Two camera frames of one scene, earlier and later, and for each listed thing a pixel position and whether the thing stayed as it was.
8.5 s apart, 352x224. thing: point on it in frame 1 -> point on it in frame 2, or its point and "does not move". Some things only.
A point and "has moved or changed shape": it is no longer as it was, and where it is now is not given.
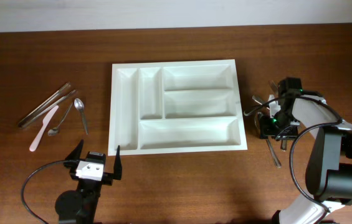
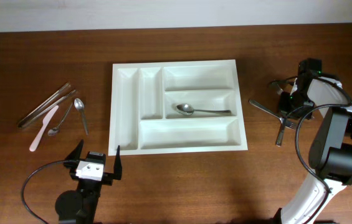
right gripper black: x=265 y=129 -> x=283 y=108
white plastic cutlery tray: x=179 y=106 does not move
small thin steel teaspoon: x=54 y=130 does not move
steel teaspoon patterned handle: x=79 y=104 does not move
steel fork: x=259 y=101 has moved or changed shape
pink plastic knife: x=45 y=122 does not move
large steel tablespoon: x=256 y=121 -> x=187 y=109
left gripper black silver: x=107 y=177 does not move
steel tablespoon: x=283 y=145 has moved or changed shape
